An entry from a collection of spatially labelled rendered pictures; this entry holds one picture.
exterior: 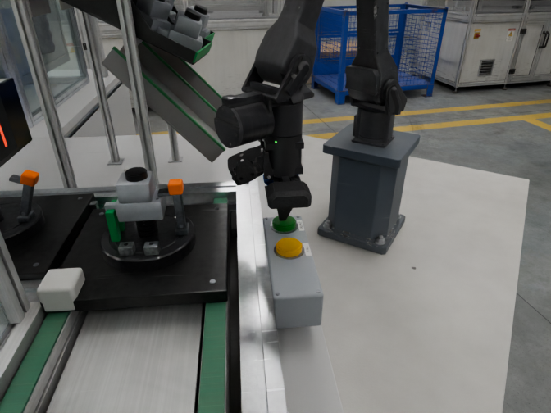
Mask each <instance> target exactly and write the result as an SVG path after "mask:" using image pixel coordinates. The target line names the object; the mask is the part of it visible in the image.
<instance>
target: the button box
mask: <svg viewBox="0 0 551 413"><path fill-rule="evenodd" d="M292 217H293V218H294V219H295V220H296V227H295V228H294V229H293V230H291V231H288V232H281V231H278V230H276V229H274V228H273V226H272V221H273V219H274V218H275V217H264V218H263V219H262V220H263V227H264V233H265V240H266V252H267V259H268V265H269V271H270V278H271V291H272V297H273V304H274V310H275V322H276V328H277V329H284V328H296V327H308V326H319V325H321V320H322V309H323V298H324V294H323V291H322V288H321V283H320V280H319V277H318V273H317V271H316V266H315V262H314V260H313V256H312V251H311V248H310V245H309V242H308V239H307V234H306V231H305V228H304V225H303V220H302V217H301V216H292ZM282 238H296V239H297V240H298V241H300V242H301V243H302V245H303V246H302V252H301V253H300V254H299V255H297V256H293V257H287V256H281V255H280V254H279V253H278V252H277V251H276V244H277V242H278V241H279V240H281V239H282Z"/></svg>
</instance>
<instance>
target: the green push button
mask: <svg viewBox="0 0 551 413"><path fill-rule="evenodd" d="M272 226H273V228H274V229H276V230H278V231H281V232H288V231H291V230H293V229H294V228H295V227H296V220H295V219H294V218H293V217H292V216H288V218H287V219H286V220H282V221H280V220H279V216H277V217H275V218H274V219H273V221H272Z"/></svg>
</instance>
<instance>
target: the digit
mask: <svg viewBox="0 0 551 413"><path fill-rule="evenodd" d="M15 149H17V145H16V140H15V138H14V135H13V133H12V130H11V126H10V123H9V120H8V118H7V113H6V111H5V108H4V106H3V103H2V99H1V96H0V161H2V160H3V159H4V158H5V157H7V156H8V155H9V154H10V153H12V152H13V151H14V150H15Z"/></svg>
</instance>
